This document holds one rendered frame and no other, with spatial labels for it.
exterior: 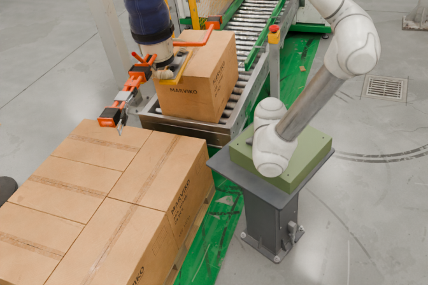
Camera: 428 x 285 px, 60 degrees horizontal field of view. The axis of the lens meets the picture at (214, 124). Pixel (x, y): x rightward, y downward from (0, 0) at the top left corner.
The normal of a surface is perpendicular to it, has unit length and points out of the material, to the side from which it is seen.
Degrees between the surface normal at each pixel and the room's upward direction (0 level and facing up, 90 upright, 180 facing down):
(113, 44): 90
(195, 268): 0
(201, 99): 90
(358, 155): 0
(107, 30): 90
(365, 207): 0
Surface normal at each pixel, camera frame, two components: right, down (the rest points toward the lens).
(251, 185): -0.12, -0.75
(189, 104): -0.30, 0.65
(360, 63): -0.07, 0.63
